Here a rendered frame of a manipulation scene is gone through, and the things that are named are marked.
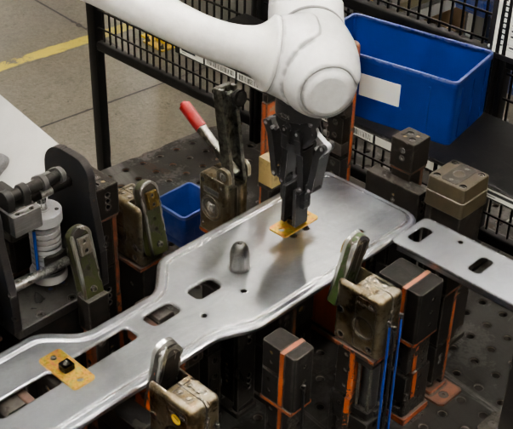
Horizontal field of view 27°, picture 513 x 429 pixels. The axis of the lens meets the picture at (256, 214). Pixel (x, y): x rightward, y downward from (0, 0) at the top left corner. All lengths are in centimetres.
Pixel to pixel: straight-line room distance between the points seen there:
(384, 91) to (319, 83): 67
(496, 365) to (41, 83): 286
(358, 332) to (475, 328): 50
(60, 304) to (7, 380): 22
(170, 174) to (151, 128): 162
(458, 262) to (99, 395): 62
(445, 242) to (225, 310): 40
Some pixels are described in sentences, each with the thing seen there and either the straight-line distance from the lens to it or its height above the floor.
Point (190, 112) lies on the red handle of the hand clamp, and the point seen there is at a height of 114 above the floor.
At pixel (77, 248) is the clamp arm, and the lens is 162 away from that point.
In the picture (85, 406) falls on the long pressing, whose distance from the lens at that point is 146.
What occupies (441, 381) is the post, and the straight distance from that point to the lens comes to 195.
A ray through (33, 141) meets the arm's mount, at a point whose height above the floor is 99.
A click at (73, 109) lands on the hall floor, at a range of 426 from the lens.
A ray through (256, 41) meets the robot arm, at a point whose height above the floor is 143.
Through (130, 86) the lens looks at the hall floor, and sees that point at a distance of 442.
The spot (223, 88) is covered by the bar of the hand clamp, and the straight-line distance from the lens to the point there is 175.
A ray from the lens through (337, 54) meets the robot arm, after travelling 136.
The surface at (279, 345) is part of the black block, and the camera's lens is 156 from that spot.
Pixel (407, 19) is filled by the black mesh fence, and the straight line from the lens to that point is 218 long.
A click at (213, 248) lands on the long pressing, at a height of 100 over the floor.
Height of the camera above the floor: 201
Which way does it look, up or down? 34 degrees down
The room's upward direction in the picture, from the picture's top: 2 degrees clockwise
